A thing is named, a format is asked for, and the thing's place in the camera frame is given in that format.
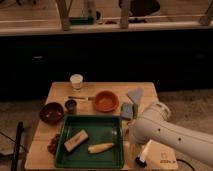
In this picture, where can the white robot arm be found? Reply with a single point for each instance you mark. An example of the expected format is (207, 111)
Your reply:
(153, 124)

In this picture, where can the orange red bowl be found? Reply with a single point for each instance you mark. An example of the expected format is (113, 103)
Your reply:
(105, 101)

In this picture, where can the dark maroon bowl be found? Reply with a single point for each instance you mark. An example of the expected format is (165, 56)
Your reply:
(52, 113)

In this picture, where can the white paper cup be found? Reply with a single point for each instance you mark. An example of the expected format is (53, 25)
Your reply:
(76, 82)

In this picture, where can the blue green sponge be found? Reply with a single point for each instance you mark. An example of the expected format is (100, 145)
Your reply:
(129, 111)

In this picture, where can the small dark metal cup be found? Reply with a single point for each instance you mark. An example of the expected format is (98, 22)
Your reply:
(71, 106)

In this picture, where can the green plastic tray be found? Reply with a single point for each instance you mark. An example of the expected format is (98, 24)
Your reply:
(100, 129)

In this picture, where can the beige wooden block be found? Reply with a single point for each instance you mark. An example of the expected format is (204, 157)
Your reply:
(76, 140)

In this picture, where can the white black dish brush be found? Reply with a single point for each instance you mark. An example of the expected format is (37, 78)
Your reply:
(140, 160)

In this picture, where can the black pole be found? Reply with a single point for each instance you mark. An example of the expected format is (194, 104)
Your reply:
(15, 158)

